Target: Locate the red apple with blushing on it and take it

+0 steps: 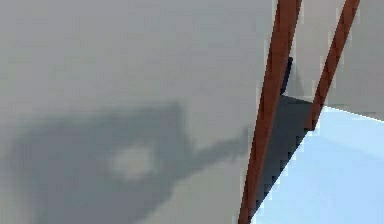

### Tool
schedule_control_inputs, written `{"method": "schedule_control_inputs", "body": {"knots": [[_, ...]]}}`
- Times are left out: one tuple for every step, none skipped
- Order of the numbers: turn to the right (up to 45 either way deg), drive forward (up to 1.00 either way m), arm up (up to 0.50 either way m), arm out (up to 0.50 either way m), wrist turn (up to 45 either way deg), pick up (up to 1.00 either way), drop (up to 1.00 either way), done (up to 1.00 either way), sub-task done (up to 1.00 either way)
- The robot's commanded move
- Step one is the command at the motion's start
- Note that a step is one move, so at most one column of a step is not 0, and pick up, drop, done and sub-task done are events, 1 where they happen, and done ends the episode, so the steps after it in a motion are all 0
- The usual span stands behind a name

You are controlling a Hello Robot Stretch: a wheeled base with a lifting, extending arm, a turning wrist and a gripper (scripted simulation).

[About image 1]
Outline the brown door frame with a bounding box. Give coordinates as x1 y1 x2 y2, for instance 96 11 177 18
237 0 362 224

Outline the black door handle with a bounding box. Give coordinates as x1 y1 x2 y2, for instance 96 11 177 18
280 56 294 97

